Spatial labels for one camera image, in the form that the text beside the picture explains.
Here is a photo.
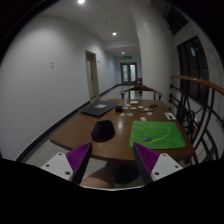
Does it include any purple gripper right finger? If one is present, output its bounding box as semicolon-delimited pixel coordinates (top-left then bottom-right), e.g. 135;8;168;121
132;141;184;185

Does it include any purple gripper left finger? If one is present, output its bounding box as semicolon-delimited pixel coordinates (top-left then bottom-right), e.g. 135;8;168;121
40;141;94;185

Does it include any green mouse pad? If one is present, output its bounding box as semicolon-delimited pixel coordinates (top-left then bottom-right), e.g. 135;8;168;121
129;121;186;150

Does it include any black computer mouse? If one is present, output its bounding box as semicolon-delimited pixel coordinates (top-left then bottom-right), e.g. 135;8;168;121
91;120;115;142

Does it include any white card on table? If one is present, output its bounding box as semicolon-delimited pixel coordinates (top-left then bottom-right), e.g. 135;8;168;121
164;112;176;120

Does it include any black closed laptop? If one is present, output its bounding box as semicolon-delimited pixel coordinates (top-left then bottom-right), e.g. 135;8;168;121
79;101;118;117

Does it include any small black box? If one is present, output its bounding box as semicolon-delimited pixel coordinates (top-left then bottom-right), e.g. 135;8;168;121
115;106;123;113

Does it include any wooden armchair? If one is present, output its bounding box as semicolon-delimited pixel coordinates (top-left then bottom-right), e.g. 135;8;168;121
121;85;162;100

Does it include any double glass door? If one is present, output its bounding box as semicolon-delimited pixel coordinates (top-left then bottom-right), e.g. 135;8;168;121
121;63;137;84

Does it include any wooden stair handrail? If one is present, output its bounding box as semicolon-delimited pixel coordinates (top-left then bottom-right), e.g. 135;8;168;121
171;75;224;96

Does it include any open side door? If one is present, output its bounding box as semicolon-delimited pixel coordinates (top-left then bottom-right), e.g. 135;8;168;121
85;51;99;99

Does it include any green exit sign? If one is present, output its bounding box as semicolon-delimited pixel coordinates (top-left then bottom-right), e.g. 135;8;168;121
124;56;132;60

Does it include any black cable on table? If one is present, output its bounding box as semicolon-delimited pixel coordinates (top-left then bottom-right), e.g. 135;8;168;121
139;103;161;113

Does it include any dark wall window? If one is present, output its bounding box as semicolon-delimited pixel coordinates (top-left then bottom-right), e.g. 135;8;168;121
177;37;209;104

